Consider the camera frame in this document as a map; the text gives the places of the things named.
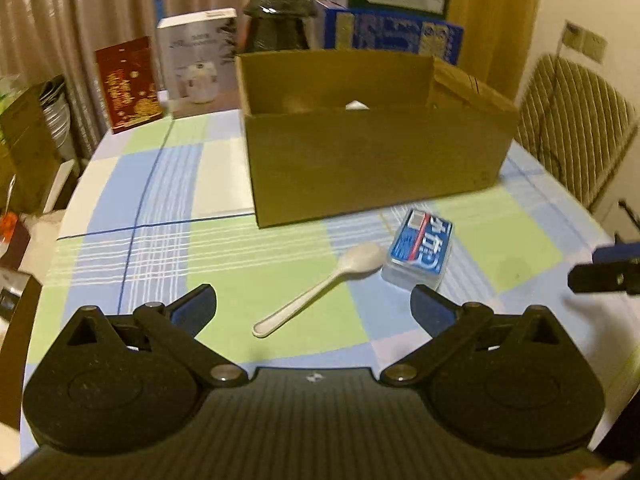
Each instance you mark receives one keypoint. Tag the dark brown carton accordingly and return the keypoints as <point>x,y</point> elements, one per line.
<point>25,160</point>

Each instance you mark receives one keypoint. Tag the checkered tablecloth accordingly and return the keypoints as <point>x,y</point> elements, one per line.
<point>200,255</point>

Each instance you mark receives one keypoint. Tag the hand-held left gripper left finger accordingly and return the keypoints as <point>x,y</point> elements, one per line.
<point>192,306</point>

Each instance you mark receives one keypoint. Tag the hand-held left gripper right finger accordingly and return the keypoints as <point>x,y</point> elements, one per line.
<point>430,306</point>

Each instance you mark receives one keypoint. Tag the white plastic spoon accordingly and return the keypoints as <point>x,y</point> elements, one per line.
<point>360,260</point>

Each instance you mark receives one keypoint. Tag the cream cloth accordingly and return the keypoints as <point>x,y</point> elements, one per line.
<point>42,245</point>

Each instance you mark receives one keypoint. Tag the blue card pack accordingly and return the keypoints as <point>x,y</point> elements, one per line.
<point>420,249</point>

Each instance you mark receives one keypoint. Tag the brown cardboard box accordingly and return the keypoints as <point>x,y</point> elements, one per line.
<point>370,165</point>

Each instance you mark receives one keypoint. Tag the stack of metal bowls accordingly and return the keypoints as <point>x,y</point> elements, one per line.
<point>55,115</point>

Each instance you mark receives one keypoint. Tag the beige curtain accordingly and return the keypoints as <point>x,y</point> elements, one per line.
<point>75,10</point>

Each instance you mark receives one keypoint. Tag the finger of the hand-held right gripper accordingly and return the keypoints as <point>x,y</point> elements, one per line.
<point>605,277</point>
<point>617,252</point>

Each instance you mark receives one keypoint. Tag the blue printed box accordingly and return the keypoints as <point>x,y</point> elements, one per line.
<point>390,32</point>

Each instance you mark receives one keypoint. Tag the red gold decorated box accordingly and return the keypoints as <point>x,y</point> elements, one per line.
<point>130,85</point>

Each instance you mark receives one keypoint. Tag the white appliance box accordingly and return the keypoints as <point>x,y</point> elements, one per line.
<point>197,65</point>

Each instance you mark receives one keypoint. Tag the quilted cushion chair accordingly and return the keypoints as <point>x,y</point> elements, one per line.
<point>575,120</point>

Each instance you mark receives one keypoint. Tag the beige wall socket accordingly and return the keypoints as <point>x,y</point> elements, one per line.
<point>573,36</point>
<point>595,46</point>

